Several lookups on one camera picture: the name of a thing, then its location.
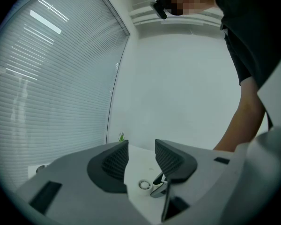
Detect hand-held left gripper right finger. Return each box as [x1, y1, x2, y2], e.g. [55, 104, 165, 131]
[154, 139, 247, 225]

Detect person's black shirt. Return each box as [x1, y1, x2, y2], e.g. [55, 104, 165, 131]
[213, 0, 281, 90]

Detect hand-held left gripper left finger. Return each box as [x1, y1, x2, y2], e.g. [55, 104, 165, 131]
[15, 139, 153, 225]

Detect white window blinds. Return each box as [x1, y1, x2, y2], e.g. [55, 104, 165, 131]
[0, 0, 131, 192]

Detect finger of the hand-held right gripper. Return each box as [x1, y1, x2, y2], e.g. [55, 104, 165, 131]
[153, 172, 164, 186]
[150, 181, 169, 199]

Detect black head-mounted camera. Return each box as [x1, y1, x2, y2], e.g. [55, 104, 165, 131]
[149, 0, 168, 20]

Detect person's right forearm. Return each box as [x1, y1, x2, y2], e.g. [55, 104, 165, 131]
[213, 76, 266, 153]

